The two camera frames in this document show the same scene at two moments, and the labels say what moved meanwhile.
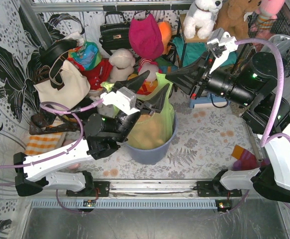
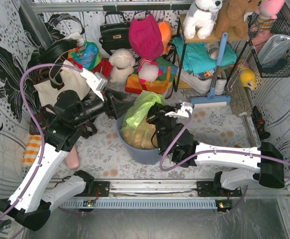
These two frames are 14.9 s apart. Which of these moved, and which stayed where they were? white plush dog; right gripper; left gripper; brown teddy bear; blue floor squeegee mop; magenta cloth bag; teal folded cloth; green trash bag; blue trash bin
Moved: left gripper; right gripper; green trash bag
Stayed: blue floor squeegee mop; brown teddy bear; teal folded cloth; blue trash bin; white plush dog; magenta cloth bag
